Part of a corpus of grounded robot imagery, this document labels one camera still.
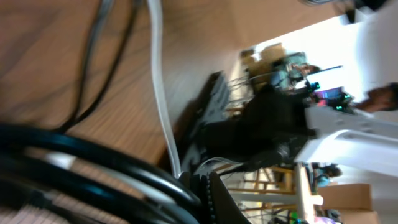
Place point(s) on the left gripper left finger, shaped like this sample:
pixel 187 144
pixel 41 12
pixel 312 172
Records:
pixel 194 187

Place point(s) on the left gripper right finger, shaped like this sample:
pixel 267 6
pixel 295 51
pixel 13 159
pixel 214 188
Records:
pixel 221 206

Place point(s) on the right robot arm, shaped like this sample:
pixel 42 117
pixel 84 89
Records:
pixel 276 128

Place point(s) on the cardboard box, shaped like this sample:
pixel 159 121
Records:
pixel 353 201

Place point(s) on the background person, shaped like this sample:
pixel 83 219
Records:
pixel 380 99

